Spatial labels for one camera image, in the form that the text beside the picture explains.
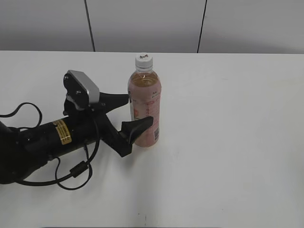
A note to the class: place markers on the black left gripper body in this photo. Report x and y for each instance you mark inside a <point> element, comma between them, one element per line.
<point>92,125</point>

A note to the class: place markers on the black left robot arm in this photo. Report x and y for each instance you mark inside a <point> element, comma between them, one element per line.
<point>26,149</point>

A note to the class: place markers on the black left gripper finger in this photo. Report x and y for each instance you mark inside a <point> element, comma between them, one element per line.
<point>109,102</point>
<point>132,130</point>

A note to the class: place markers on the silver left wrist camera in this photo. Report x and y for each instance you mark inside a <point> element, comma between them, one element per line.
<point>80,89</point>

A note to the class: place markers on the white bottle cap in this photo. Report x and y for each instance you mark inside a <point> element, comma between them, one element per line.
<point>143,61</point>

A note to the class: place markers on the pink label tea bottle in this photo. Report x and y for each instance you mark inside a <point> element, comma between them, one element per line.
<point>144,89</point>

